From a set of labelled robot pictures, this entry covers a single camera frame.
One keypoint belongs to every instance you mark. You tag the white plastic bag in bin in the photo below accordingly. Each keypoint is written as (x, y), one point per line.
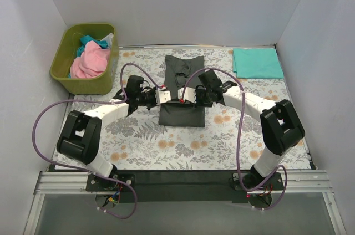
(109, 40)

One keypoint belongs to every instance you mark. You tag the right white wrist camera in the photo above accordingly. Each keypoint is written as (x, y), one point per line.
(187, 95)

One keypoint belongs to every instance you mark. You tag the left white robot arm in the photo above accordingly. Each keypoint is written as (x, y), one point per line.
(80, 136)

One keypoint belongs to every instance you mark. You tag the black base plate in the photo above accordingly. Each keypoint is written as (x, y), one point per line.
(184, 185)

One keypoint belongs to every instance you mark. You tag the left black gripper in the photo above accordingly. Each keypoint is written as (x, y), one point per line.
(152, 98)

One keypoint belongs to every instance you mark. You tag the floral patterned table mat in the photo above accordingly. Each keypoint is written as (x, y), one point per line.
(138, 142)

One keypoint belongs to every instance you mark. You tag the folded teal t shirt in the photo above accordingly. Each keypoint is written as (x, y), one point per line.
(256, 63)

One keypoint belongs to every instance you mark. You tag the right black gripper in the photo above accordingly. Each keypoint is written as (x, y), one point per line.
(198, 96)

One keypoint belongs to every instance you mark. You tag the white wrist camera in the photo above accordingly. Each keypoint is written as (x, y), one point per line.
(162, 95)
(187, 95)

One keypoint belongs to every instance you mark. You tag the green plastic laundry bin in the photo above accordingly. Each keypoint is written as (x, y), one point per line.
(66, 53)

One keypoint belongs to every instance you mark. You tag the teal cloth in bin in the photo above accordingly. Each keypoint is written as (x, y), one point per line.
(86, 39)

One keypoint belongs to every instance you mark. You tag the dark grey t shirt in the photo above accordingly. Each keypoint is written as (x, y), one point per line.
(177, 73)

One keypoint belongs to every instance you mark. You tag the pink t shirt in bin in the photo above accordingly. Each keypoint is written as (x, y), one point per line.
(91, 64)

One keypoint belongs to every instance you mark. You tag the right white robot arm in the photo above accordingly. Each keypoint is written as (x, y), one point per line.
(281, 127)

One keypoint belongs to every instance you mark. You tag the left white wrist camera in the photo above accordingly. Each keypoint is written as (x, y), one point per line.
(162, 95)

